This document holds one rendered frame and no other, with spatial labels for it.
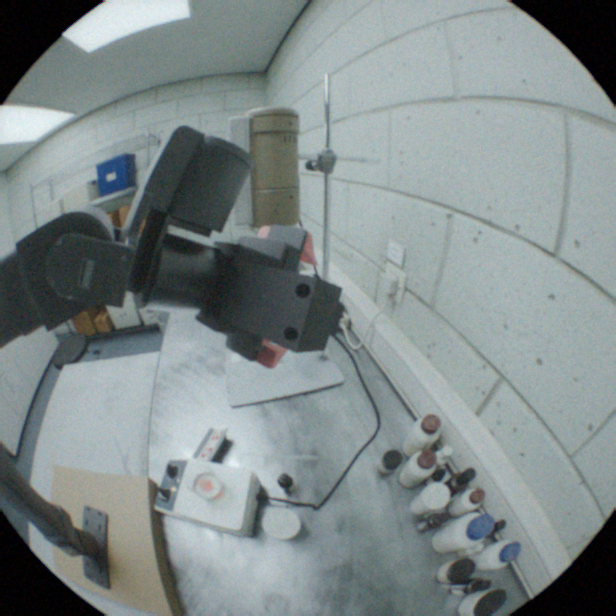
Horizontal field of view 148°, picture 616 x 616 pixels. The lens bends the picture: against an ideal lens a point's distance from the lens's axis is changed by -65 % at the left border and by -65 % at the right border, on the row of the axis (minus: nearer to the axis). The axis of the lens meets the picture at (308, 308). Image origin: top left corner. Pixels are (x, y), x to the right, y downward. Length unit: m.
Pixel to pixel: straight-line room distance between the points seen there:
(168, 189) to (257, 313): 0.10
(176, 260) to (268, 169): 0.30
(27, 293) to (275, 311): 0.16
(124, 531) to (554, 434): 0.76
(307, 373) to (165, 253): 0.56
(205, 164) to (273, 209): 0.29
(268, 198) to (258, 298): 0.30
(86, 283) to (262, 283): 0.11
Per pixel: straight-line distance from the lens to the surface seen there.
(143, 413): 0.72
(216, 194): 0.17
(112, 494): 0.61
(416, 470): 0.49
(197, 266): 0.18
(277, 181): 0.44
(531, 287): 0.42
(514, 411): 0.49
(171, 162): 0.17
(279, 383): 0.65
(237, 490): 0.44
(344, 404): 0.63
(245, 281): 0.17
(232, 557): 0.52
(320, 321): 0.15
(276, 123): 0.44
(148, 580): 0.55
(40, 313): 0.17
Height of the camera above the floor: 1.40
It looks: 32 degrees down
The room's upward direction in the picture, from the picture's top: straight up
